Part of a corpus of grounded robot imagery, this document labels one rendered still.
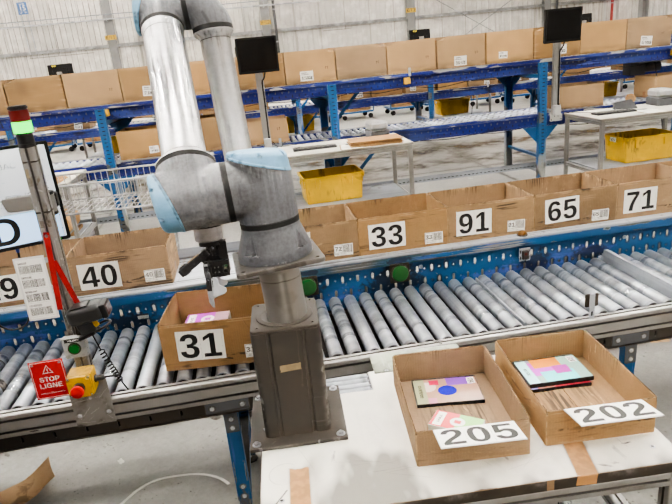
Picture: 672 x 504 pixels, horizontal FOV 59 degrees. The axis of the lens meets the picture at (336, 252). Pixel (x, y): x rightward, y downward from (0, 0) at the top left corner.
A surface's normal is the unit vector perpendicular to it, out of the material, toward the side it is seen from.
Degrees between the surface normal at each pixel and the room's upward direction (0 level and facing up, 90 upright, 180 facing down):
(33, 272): 90
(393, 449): 0
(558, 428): 90
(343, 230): 90
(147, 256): 90
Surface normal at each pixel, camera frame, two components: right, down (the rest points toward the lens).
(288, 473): -0.09, -0.94
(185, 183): 0.06, -0.38
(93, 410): 0.16, 0.31
